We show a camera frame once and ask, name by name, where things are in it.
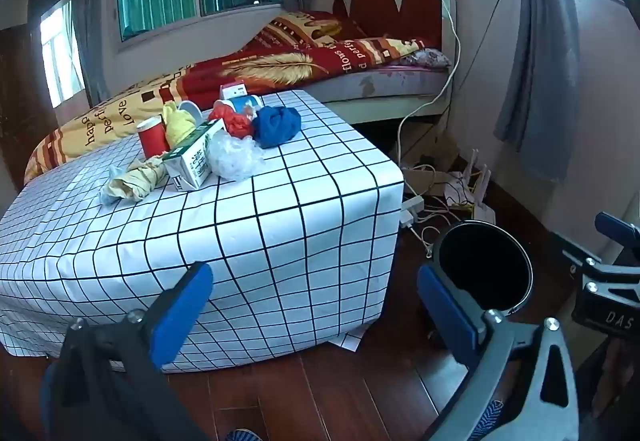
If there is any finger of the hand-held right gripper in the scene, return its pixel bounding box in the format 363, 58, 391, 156
561, 248, 640, 282
594, 212, 640, 249

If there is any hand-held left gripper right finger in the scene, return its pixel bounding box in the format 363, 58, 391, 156
416, 265, 580, 441

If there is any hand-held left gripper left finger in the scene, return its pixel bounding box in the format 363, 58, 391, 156
54, 261, 216, 441

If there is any black trash bin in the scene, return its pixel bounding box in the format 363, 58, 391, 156
431, 220, 535, 322

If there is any beige cloth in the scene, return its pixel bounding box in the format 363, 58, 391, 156
100, 155, 168, 206

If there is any green white milk carton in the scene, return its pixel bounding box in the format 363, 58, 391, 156
162, 118, 227, 193

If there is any white plastic bag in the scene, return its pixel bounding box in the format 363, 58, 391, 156
206, 130, 266, 182

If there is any red paper cup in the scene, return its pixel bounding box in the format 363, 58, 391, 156
136, 117, 170, 157

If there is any yellow fluffy cloth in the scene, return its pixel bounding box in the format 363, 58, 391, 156
162, 101, 198, 148

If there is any red cloth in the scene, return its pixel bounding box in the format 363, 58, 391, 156
209, 100, 258, 138

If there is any blue cloth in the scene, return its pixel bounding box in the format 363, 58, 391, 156
252, 105, 302, 149

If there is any white power strip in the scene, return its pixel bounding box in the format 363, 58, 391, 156
399, 195, 425, 229

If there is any white router with antennas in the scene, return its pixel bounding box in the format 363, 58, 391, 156
465, 148, 497, 224

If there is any white checked tablecloth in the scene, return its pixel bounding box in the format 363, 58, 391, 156
0, 90, 405, 374

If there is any cardboard box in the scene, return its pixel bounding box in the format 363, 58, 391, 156
400, 136, 463, 197

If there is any grey patterned curtain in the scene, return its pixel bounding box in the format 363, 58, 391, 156
492, 0, 583, 184

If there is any bed with grey mattress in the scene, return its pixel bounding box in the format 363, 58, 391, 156
307, 64, 458, 128

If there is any floral pillow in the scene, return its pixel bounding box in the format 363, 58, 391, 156
390, 47, 452, 71

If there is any red yellow printed blanket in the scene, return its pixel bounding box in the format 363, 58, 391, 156
22, 10, 436, 184

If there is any brown wooden door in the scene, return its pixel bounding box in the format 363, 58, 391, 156
0, 24, 58, 187

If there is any small bright window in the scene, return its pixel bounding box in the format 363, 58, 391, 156
37, 0, 87, 103

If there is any red white headboard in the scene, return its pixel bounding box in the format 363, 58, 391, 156
332, 0, 458, 52

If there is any thin black cable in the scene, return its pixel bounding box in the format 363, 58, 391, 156
435, 0, 518, 142

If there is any long white cable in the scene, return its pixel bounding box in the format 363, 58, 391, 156
397, 0, 461, 167

